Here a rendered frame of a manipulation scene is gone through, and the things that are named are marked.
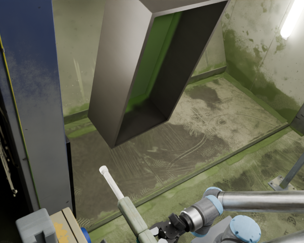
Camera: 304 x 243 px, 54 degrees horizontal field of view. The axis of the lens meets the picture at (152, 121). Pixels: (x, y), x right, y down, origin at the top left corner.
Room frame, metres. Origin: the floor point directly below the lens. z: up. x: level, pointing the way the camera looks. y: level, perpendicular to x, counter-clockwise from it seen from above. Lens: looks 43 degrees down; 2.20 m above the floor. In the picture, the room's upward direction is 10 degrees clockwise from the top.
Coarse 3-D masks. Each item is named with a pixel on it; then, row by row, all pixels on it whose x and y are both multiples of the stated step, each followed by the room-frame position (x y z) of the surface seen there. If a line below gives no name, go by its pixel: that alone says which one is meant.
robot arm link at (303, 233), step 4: (296, 232) 0.58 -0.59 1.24; (300, 232) 0.57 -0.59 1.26; (284, 236) 0.59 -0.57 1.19; (288, 236) 0.58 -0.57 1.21; (292, 236) 0.57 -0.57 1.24; (296, 236) 0.56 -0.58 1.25; (300, 236) 0.55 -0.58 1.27; (272, 240) 0.59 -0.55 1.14; (276, 240) 0.58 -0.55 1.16; (280, 240) 0.57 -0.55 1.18; (284, 240) 0.56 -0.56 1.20; (288, 240) 0.56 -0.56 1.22; (292, 240) 0.55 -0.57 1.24; (296, 240) 0.54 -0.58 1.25; (300, 240) 0.54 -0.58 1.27
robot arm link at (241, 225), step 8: (240, 216) 0.82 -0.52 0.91; (232, 224) 0.76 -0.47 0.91; (240, 224) 0.77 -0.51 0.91; (248, 224) 0.78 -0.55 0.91; (256, 224) 0.79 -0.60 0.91; (224, 232) 0.78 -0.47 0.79; (232, 232) 0.73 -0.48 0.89; (240, 232) 0.73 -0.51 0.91; (248, 232) 0.73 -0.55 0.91; (256, 232) 0.74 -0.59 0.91; (224, 240) 0.70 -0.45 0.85; (232, 240) 0.69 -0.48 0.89; (240, 240) 0.70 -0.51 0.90; (248, 240) 0.69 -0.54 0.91; (256, 240) 0.70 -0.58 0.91
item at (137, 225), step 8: (104, 168) 0.75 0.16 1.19; (104, 176) 0.72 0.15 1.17; (112, 184) 0.68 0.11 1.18; (120, 192) 0.65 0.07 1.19; (120, 200) 0.61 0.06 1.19; (128, 200) 0.61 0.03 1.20; (120, 208) 0.59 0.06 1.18; (128, 208) 0.58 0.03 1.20; (128, 216) 0.55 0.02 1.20; (136, 216) 0.55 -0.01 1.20; (128, 224) 0.54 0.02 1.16; (136, 224) 0.52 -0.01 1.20; (144, 224) 0.53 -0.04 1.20; (136, 232) 0.50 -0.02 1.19; (144, 232) 0.50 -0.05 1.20; (144, 240) 0.47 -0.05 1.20; (152, 240) 0.47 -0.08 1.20
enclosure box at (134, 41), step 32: (128, 0) 1.43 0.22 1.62; (160, 0) 1.43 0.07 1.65; (192, 0) 1.54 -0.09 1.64; (224, 0) 1.70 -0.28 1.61; (128, 32) 1.41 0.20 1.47; (160, 32) 1.99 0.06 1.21; (192, 32) 1.89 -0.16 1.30; (96, 64) 1.62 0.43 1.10; (128, 64) 1.40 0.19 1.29; (160, 64) 2.06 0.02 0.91; (192, 64) 1.85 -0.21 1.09; (96, 96) 1.62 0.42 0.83; (128, 96) 1.40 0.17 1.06; (160, 96) 2.01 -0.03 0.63; (96, 128) 1.61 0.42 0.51; (128, 128) 1.71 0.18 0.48
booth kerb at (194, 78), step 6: (204, 72) 3.24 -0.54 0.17; (210, 72) 3.32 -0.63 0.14; (216, 72) 3.39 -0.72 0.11; (222, 72) 3.48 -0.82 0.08; (192, 78) 3.11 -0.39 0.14; (198, 78) 3.18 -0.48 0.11; (204, 78) 3.26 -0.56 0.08; (72, 114) 2.07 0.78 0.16; (78, 114) 2.11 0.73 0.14; (84, 114) 2.15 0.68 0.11; (66, 120) 2.02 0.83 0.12; (72, 120) 2.07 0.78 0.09; (78, 120) 2.10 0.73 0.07
